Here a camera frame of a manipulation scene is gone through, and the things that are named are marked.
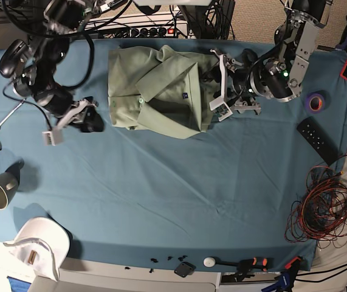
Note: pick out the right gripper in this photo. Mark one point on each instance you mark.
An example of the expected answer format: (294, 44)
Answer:
(83, 116)

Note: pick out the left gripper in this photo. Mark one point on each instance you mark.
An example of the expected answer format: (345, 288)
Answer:
(229, 78)

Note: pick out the light green T-shirt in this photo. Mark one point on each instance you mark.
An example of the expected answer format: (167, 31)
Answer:
(163, 90)

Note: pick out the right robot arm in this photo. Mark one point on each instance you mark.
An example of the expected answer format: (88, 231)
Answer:
(31, 67)

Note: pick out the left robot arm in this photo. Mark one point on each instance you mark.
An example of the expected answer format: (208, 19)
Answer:
(277, 74)

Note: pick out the white power strip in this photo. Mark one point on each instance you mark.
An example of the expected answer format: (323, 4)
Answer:
(147, 32)

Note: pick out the black computer mouse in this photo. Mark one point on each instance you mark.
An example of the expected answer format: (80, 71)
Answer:
(17, 53)

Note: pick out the purple tape roll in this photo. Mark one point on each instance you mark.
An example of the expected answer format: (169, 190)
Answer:
(314, 103)

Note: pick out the grey ceramic mug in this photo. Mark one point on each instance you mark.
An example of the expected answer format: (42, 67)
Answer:
(8, 187)

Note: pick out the black remote control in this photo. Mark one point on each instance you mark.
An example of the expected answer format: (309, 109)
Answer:
(318, 139)

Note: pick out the blue table cloth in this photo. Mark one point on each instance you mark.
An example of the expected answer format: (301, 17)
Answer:
(133, 196)

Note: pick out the white baseball cap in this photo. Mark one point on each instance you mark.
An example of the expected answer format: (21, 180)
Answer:
(41, 244)

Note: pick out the black square plate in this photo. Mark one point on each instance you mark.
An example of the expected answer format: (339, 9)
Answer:
(184, 269)

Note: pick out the white round puck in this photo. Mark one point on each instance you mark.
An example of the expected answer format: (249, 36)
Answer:
(209, 262)

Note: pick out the black orange bar clamp bottom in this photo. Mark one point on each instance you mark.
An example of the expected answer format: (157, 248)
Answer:
(247, 265)

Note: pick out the blue black clamp bottom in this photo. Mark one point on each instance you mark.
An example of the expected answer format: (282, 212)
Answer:
(285, 281)

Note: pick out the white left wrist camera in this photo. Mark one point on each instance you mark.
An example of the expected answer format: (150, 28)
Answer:
(220, 108)

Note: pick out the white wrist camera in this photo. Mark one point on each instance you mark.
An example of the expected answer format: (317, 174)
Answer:
(52, 137)
(220, 108)

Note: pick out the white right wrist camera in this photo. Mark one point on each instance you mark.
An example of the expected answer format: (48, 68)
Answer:
(52, 137)

